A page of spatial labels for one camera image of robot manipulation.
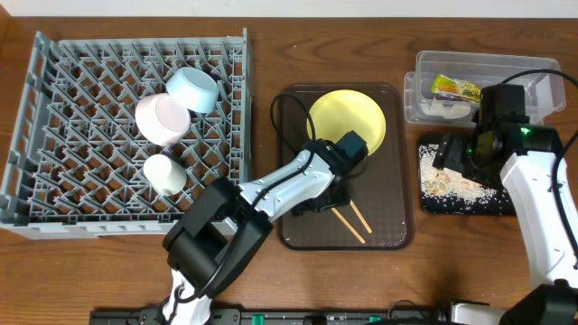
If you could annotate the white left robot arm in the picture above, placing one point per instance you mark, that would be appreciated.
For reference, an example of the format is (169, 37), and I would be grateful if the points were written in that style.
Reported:
(214, 241)

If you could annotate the wooden chopstick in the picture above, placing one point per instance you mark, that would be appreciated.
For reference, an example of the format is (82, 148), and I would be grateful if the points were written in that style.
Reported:
(350, 228)
(361, 217)

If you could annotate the green yellow snack wrapper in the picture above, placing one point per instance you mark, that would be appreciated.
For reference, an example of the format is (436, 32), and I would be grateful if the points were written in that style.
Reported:
(456, 88)

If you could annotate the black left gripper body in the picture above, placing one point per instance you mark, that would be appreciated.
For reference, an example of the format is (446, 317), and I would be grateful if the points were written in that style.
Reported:
(319, 204)

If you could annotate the clear plastic bin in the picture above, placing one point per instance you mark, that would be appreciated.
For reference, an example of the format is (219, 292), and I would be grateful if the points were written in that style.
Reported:
(544, 93)

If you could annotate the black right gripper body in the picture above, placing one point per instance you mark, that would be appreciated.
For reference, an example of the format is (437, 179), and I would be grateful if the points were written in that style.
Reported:
(452, 158)

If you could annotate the spilled rice waste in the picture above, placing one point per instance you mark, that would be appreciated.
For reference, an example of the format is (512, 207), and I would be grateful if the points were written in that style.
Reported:
(445, 185)

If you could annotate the white bowl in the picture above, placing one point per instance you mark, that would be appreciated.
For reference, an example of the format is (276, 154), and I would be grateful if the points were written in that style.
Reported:
(161, 120)

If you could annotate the black food waste tray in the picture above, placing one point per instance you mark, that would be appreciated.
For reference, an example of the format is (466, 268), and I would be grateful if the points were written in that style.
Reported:
(500, 205)

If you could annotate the clear plastic wrap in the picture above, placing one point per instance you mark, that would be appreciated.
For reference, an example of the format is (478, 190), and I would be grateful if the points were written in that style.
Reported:
(454, 111)

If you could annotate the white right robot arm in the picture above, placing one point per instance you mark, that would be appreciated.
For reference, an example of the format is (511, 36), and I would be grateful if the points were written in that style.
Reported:
(506, 152)

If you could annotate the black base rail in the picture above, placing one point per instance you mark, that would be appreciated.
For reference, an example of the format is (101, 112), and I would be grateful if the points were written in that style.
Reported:
(239, 317)

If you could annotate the dark brown serving tray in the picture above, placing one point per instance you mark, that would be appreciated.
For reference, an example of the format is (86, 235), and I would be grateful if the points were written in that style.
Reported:
(382, 192)

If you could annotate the white cup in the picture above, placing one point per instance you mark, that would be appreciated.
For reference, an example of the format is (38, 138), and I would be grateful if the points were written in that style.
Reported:
(165, 175)

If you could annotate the light blue bowl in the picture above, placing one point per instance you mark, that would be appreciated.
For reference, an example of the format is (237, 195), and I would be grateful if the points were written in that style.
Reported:
(193, 89)

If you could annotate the yellow plate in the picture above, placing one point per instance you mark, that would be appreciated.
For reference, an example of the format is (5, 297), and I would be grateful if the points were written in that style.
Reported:
(340, 111)

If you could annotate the grey dishwasher rack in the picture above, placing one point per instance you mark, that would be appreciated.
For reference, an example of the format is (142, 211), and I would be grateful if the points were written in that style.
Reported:
(75, 164)

